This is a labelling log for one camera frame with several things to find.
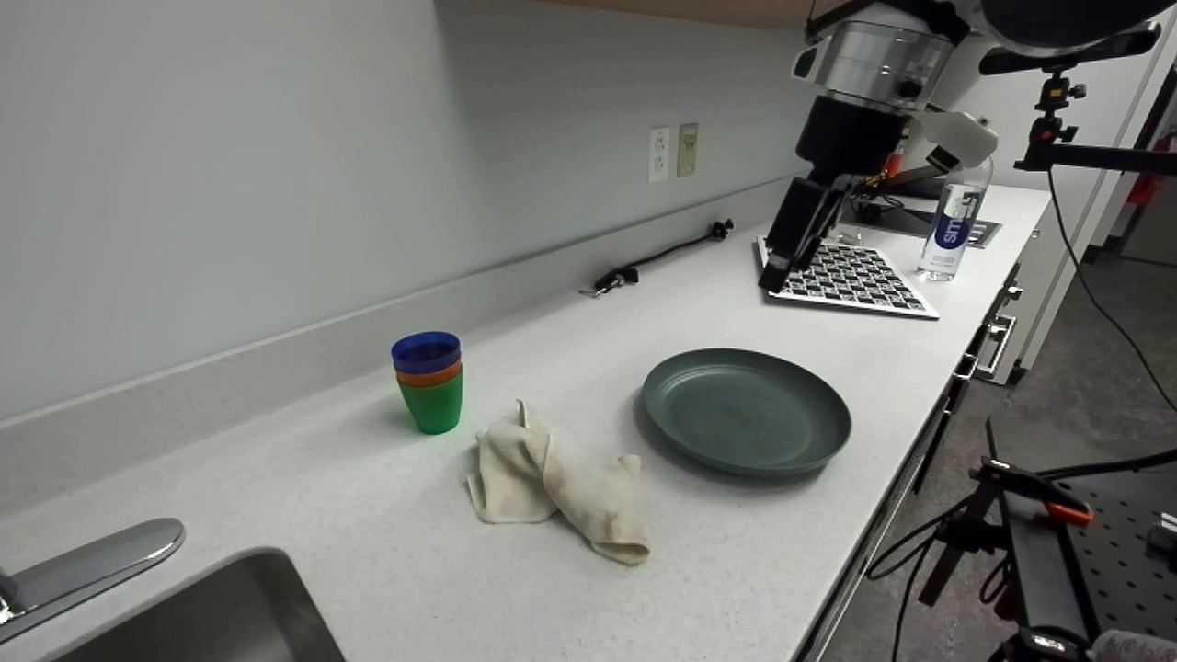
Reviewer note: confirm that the clear water bottle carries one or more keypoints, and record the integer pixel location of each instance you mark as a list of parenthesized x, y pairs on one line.
[(945, 241)]

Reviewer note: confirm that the green plastic cup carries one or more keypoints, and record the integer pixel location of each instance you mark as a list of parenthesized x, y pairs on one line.
[(435, 407)]

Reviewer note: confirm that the metal drawer latch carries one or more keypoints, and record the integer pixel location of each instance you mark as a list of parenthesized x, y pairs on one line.
[(992, 351)]

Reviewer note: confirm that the white cloth bundle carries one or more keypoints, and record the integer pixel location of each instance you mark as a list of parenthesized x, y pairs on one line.
[(1133, 648)]

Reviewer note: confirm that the grey round plate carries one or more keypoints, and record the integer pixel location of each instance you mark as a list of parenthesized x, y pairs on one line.
[(748, 410)]

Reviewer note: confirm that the steel sink basin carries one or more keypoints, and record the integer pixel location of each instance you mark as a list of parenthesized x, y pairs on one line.
[(207, 619)]

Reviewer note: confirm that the black white checkerboard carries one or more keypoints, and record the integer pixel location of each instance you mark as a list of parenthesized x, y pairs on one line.
[(865, 280)]

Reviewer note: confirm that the cream cloth towel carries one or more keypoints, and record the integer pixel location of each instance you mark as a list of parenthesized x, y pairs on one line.
[(576, 490)]

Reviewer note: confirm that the black tripod stand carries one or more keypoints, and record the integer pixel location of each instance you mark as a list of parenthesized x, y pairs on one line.
[(1036, 574)]

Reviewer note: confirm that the blue plastic cup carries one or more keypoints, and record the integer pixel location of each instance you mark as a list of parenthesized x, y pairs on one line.
[(425, 356)]

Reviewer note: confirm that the white wall outlet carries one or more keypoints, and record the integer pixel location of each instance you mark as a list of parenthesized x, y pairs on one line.
[(661, 157)]

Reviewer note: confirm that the silver faucet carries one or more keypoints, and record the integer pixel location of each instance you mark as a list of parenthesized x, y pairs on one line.
[(86, 568)]

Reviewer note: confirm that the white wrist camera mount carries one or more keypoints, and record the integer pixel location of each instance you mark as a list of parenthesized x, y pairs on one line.
[(960, 135)]

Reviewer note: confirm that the orange plastic cup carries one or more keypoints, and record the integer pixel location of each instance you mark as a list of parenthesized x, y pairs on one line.
[(427, 377)]

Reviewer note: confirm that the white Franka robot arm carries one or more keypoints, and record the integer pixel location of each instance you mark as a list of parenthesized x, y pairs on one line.
[(883, 56)]

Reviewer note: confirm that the thin black rod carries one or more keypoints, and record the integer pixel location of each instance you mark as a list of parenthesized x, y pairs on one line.
[(666, 257)]

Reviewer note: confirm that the black stereo camera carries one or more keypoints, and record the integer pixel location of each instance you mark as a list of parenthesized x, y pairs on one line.
[(1080, 20)]

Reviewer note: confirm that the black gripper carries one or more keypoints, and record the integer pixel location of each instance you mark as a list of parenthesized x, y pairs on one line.
[(850, 136)]

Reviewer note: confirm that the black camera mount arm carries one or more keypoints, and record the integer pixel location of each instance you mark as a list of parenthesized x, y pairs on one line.
[(1103, 157)]

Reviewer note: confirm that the black perforated breadboard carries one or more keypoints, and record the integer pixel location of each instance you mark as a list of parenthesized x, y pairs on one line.
[(1125, 574)]

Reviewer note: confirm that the beige wall outlet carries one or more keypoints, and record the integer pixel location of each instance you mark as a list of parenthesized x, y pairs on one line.
[(690, 150)]

